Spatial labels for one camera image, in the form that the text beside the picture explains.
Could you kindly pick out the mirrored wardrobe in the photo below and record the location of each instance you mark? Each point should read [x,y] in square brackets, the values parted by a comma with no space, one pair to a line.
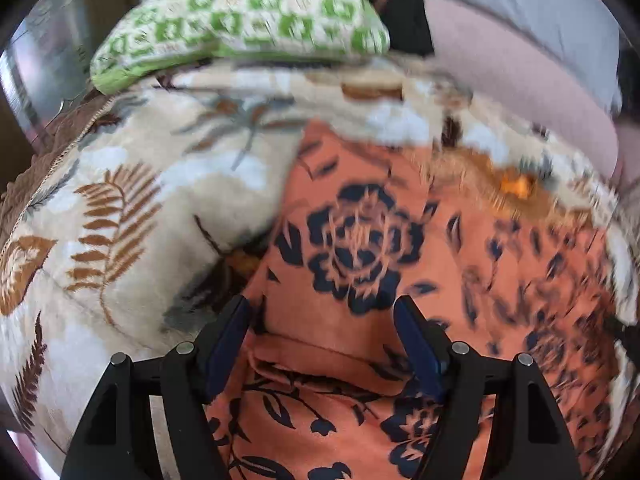
[45,55]

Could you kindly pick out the black cloth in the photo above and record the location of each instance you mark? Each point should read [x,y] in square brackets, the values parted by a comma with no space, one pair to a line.
[407,15]

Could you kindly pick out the orange floral garment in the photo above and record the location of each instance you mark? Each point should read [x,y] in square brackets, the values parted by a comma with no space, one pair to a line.
[360,240]

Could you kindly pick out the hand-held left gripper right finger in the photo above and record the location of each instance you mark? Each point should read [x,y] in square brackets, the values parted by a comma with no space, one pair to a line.
[417,340]

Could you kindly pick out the green patterned cloth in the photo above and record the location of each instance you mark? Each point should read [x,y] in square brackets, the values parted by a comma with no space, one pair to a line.
[240,15]

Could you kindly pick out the beige leaf-print blanket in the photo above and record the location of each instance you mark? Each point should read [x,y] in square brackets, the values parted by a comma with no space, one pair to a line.
[150,170]

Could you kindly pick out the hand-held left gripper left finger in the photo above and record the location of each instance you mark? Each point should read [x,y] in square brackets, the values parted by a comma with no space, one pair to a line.
[227,340]

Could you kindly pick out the brown quilted cloth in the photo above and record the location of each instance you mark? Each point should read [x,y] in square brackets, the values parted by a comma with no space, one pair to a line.
[35,170]

